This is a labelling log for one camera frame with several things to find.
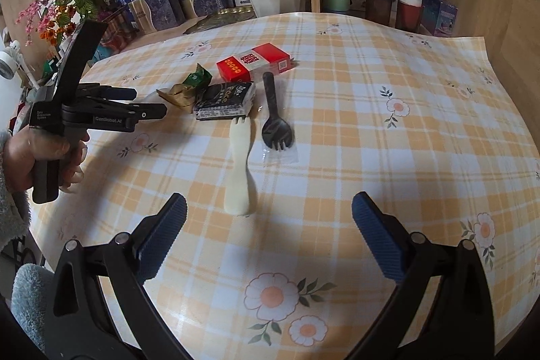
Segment person's left forearm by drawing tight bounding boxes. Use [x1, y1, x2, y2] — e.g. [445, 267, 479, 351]
[0, 130, 33, 255]

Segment white plastic spork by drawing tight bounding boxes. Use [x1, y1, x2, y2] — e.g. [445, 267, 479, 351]
[223, 115, 258, 216]

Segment patterned flower basket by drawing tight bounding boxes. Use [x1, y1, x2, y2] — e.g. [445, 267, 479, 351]
[99, 8, 140, 57]

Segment blue printed box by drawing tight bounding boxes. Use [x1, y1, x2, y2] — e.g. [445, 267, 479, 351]
[422, 0, 458, 37]

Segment orange artificial flowers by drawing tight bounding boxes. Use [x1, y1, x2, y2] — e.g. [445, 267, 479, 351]
[40, 6, 81, 44]

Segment green and gold wrapper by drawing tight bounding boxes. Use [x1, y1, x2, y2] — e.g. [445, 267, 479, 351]
[156, 63, 212, 112]

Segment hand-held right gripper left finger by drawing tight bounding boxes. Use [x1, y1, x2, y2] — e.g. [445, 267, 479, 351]
[44, 193, 199, 360]

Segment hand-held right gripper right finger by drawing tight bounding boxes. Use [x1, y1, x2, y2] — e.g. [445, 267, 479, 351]
[351, 191, 496, 360]

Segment gold embossed tray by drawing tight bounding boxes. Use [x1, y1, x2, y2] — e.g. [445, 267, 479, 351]
[182, 8, 258, 35]

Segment brown cup with white cup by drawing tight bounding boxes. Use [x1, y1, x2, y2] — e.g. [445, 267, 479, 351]
[396, 0, 424, 32]

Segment black snack packet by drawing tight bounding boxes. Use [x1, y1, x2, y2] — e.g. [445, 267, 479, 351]
[193, 81, 257, 121]

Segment person's left hand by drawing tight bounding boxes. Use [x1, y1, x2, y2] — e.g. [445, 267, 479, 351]
[2, 127, 91, 193]

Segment person's grey fleece leg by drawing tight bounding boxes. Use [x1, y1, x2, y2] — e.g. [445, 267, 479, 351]
[12, 263, 57, 344]

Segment black spork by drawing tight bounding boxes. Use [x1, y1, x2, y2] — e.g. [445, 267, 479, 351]
[261, 72, 298, 164]

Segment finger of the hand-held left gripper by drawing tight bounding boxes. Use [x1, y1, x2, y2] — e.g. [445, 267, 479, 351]
[90, 103, 168, 133]
[78, 84, 138, 102]

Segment red rectangular box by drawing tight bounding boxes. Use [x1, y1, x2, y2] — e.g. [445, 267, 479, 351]
[216, 43, 293, 83]

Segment white desk fan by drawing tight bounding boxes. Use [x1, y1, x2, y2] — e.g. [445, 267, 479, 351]
[0, 41, 23, 81]

